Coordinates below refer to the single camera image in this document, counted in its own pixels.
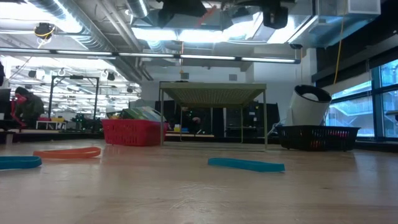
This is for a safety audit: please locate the orange silicone wristband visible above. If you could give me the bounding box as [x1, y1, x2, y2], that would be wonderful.
[32, 146, 102, 160]
[194, 6, 218, 29]

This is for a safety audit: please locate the red plastic basket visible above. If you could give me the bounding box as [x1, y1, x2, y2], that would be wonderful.
[101, 119, 169, 147]

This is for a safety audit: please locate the black plastic basket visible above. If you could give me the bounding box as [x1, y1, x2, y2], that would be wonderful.
[276, 125, 361, 152]

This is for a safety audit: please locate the green perforated metal shelf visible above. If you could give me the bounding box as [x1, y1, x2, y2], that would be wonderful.
[159, 82, 268, 152]

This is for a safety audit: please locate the linear ceiling light fixture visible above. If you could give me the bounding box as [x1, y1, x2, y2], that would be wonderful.
[0, 48, 301, 65]

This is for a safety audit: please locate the person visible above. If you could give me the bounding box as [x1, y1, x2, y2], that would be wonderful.
[180, 107, 203, 133]
[11, 95, 27, 128]
[14, 86, 45, 128]

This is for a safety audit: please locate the wooden workbench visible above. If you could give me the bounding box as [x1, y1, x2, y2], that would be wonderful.
[164, 132, 215, 138]

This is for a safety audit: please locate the black cabinet row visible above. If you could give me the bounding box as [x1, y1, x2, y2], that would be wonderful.
[154, 99, 280, 138]

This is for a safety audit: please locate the white bin black rim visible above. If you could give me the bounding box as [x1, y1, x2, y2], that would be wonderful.
[284, 84, 333, 126]

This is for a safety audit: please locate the window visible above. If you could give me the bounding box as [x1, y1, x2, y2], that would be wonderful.
[326, 58, 398, 138]

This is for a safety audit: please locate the silver ventilation duct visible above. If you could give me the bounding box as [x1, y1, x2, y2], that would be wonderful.
[27, 0, 147, 83]

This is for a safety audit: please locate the black frame stand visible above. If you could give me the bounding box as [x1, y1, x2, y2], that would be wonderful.
[48, 75, 100, 121]

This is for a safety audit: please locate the black yellow cord reel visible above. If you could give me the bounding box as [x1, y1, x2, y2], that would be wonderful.
[33, 22, 56, 41]

